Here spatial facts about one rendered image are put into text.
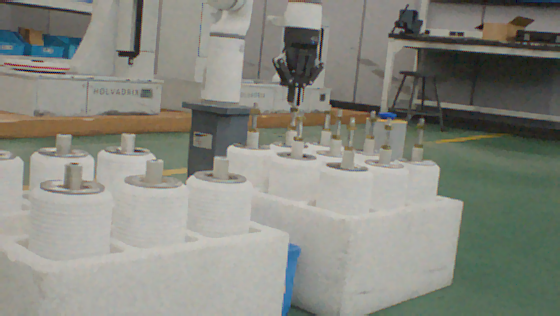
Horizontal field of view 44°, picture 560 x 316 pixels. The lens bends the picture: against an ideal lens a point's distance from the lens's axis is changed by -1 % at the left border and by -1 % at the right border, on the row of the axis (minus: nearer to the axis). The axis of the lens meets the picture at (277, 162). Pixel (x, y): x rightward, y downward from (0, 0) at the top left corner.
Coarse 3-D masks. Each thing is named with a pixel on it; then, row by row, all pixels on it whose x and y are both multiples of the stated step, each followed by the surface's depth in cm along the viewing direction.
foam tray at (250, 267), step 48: (0, 240) 84; (192, 240) 95; (240, 240) 95; (288, 240) 102; (0, 288) 81; (48, 288) 75; (96, 288) 79; (144, 288) 84; (192, 288) 90; (240, 288) 96
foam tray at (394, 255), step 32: (256, 192) 131; (288, 224) 124; (320, 224) 119; (352, 224) 115; (384, 224) 122; (416, 224) 131; (448, 224) 140; (320, 256) 119; (352, 256) 116; (384, 256) 124; (416, 256) 133; (448, 256) 143; (320, 288) 119; (352, 288) 118; (384, 288) 126; (416, 288) 135
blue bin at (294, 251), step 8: (288, 248) 120; (296, 248) 117; (288, 256) 115; (296, 256) 117; (288, 264) 116; (296, 264) 118; (288, 272) 117; (288, 280) 117; (288, 288) 118; (288, 296) 118; (288, 304) 119; (288, 312) 119
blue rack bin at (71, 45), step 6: (54, 36) 654; (60, 36) 690; (60, 42) 651; (66, 42) 697; (72, 42) 696; (78, 42) 690; (66, 48) 648; (72, 48) 647; (66, 54) 648; (72, 54) 649
